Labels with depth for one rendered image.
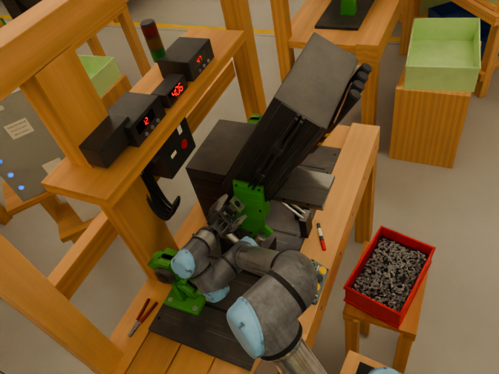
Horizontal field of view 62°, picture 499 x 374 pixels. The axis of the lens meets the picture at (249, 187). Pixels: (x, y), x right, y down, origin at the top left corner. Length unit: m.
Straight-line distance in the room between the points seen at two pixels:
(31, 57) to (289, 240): 1.11
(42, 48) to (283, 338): 0.85
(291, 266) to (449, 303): 1.80
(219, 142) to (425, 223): 1.68
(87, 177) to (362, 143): 1.31
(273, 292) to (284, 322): 0.06
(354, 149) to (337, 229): 0.48
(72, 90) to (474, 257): 2.37
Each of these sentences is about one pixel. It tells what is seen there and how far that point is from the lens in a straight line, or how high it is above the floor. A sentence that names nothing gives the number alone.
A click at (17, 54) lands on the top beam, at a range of 1.10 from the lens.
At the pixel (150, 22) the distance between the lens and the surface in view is 1.47.
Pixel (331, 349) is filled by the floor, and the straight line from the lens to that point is 2.45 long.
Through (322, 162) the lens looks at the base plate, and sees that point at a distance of 1.99.
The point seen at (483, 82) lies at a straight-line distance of 3.88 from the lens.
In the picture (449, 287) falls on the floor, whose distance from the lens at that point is 2.69.
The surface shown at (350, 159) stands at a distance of 1.99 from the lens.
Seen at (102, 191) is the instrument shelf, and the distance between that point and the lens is 1.19.
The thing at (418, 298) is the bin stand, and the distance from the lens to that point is 1.70.
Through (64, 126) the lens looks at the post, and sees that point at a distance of 1.20.
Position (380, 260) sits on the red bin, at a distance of 1.67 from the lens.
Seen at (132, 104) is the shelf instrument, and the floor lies 1.62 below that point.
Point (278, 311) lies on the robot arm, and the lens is 0.88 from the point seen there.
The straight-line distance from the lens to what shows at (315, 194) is 1.54.
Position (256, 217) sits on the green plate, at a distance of 1.49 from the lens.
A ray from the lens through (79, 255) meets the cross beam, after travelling 1.46.
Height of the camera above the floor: 2.28
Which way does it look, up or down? 46 degrees down
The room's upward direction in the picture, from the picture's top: 14 degrees counter-clockwise
